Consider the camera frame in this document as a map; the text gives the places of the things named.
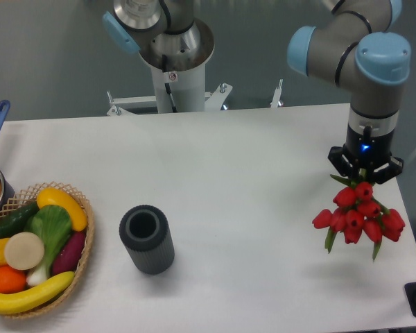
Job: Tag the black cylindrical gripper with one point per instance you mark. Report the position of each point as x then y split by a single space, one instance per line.
367 146

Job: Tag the red tulip bouquet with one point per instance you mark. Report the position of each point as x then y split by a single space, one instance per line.
358 212

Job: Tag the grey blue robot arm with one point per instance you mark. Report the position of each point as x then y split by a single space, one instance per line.
355 52

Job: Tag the dark grey ribbed vase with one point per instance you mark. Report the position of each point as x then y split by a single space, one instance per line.
145 233

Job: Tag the purple sweet potato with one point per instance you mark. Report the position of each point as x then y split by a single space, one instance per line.
69 256

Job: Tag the green bok choy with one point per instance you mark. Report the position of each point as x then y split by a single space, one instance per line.
52 225

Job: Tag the woven wicker basket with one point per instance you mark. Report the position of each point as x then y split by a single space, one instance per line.
29 195

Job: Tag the beige round disc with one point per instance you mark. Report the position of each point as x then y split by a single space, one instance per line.
24 251

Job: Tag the green cucumber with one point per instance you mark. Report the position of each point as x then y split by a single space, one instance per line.
15 221

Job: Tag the orange fruit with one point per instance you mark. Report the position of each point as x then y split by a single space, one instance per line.
11 280

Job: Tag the yellow banana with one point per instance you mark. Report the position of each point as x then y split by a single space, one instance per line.
43 294

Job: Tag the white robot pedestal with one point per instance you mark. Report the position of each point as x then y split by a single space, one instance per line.
175 91

